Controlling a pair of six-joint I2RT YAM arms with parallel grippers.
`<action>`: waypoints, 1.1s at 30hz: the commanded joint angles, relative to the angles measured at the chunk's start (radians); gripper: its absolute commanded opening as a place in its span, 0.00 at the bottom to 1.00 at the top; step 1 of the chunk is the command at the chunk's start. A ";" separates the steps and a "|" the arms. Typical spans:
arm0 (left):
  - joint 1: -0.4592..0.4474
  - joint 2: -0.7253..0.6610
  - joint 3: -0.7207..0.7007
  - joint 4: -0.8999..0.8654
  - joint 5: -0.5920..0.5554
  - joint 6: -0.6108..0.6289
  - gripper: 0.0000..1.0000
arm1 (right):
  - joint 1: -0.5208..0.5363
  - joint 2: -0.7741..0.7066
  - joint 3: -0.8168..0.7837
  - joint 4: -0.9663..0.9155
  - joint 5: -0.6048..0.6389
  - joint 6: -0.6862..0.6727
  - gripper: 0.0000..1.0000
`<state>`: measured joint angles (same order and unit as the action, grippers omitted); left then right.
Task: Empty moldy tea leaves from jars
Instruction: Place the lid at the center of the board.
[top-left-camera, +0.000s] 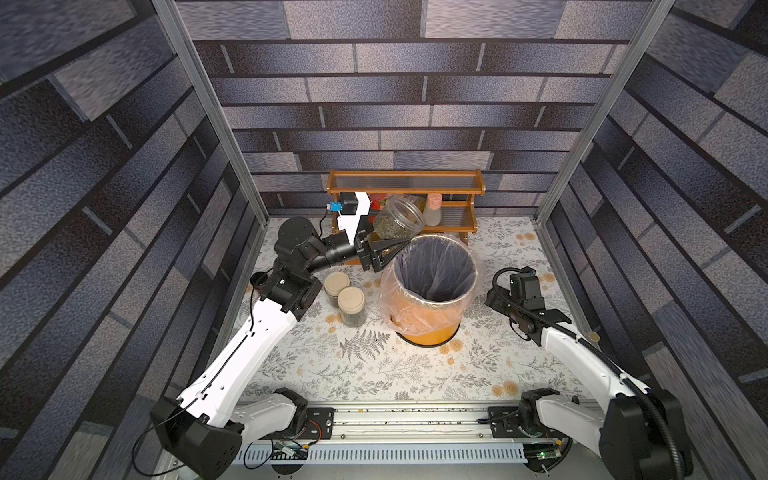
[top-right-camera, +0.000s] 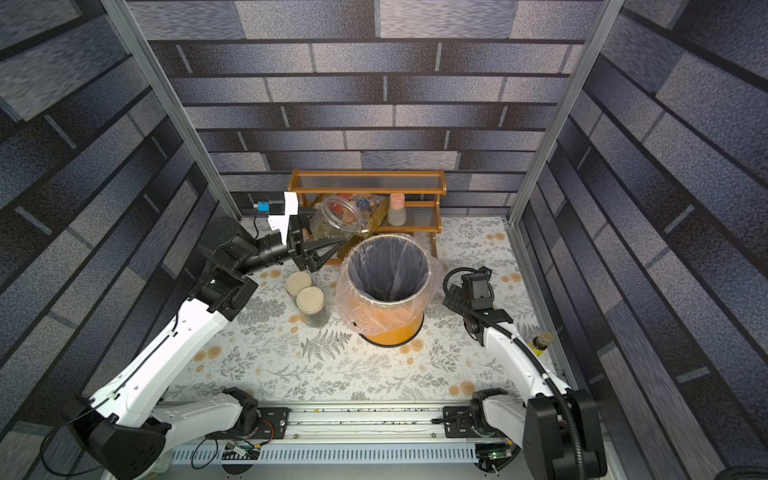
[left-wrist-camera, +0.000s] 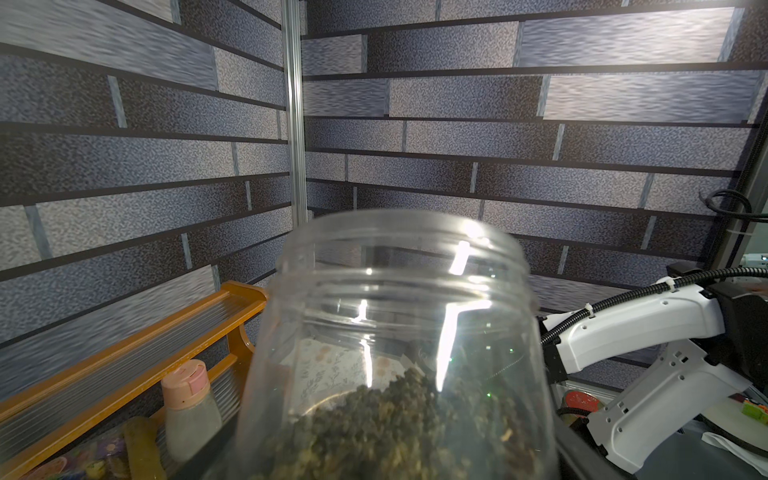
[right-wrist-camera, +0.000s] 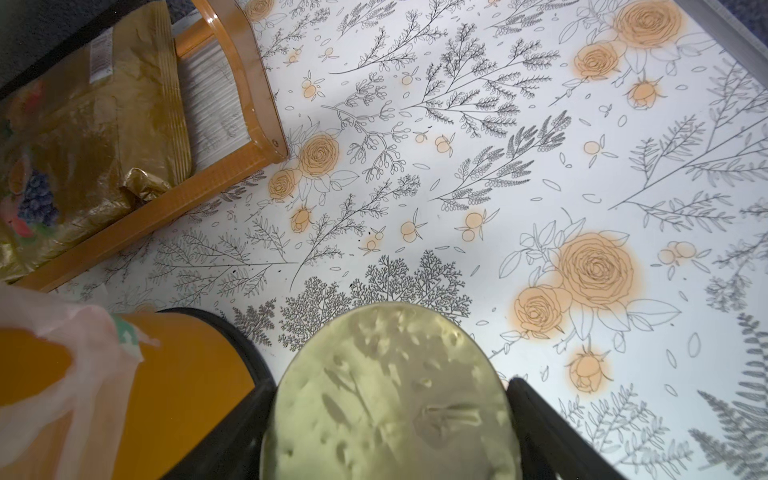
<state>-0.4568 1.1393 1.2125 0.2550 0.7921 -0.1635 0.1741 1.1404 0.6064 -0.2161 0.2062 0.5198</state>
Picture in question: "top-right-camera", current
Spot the pink lidded plastic cup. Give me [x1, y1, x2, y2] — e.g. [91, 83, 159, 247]
[387, 192, 407, 227]

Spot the clear plastic bin liner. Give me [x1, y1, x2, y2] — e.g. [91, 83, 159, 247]
[335, 233, 444, 337]

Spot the black corrugated cable conduit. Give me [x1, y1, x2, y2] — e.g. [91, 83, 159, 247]
[442, 266, 586, 480]

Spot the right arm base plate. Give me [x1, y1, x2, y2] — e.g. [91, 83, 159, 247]
[437, 405, 506, 439]

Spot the floral table mat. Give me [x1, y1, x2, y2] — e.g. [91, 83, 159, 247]
[161, 215, 577, 403]

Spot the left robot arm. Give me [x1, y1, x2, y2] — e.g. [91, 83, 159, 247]
[64, 209, 345, 479]

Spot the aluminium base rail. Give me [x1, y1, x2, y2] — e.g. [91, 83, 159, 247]
[137, 404, 528, 479]

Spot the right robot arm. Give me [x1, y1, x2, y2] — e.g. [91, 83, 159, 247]
[443, 273, 608, 479]

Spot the colourful candy bag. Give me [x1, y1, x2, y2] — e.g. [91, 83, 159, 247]
[315, 193, 388, 238]

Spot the glass jar beige lid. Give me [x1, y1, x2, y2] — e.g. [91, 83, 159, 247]
[296, 286, 330, 328]

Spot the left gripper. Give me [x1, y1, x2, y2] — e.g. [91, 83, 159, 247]
[235, 209, 344, 281]

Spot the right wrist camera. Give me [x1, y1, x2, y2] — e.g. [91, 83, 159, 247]
[461, 267, 494, 311]

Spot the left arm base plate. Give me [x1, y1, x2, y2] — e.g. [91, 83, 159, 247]
[205, 407, 291, 442]

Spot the glass tea jar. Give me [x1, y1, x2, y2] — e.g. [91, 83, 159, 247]
[310, 195, 365, 240]

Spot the orange trash bin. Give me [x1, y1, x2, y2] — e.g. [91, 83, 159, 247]
[344, 233, 432, 348]

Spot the wooden two-tier shelf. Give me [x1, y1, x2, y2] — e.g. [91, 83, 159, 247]
[288, 170, 447, 265]

